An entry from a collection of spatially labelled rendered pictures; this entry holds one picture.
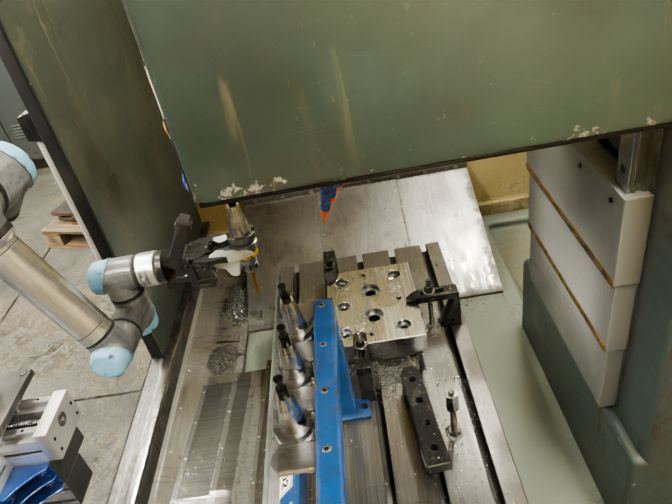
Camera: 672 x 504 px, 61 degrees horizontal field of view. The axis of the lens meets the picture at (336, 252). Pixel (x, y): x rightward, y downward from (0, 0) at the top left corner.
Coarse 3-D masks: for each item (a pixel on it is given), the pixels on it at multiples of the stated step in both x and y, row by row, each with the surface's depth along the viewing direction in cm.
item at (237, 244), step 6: (252, 228) 120; (228, 234) 120; (252, 234) 118; (228, 240) 118; (234, 240) 117; (240, 240) 117; (246, 240) 117; (252, 240) 119; (234, 246) 118; (240, 246) 118; (246, 246) 118
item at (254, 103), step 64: (128, 0) 62; (192, 0) 62; (256, 0) 62; (320, 0) 62; (384, 0) 63; (448, 0) 63; (512, 0) 63; (576, 0) 64; (640, 0) 64; (192, 64) 66; (256, 64) 66; (320, 64) 66; (384, 64) 67; (448, 64) 67; (512, 64) 67; (576, 64) 68; (640, 64) 68; (192, 128) 70; (256, 128) 71; (320, 128) 71; (384, 128) 71; (448, 128) 72; (512, 128) 72; (576, 128) 72; (640, 128) 73; (192, 192) 76; (256, 192) 76
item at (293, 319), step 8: (280, 304) 103; (288, 304) 102; (296, 304) 104; (288, 312) 103; (296, 312) 103; (288, 320) 104; (296, 320) 104; (304, 320) 106; (288, 328) 105; (296, 328) 104; (304, 328) 105
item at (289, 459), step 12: (288, 444) 87; (300, 444) 86; (312, 444) 86; (276, 456) 85; (288, 456) 85; (300, 456) 85; (312, 456) 84; (276, 468) 84; (288, 468) 83; (300, 468) 83; (312, 468) 83
